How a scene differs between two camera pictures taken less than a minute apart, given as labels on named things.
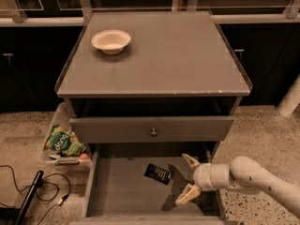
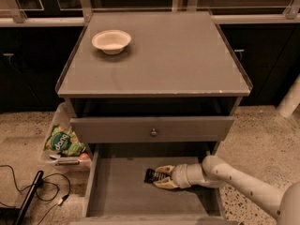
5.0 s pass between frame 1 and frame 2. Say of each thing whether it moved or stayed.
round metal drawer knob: stayed
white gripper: moved
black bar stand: stayed
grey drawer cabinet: stayed
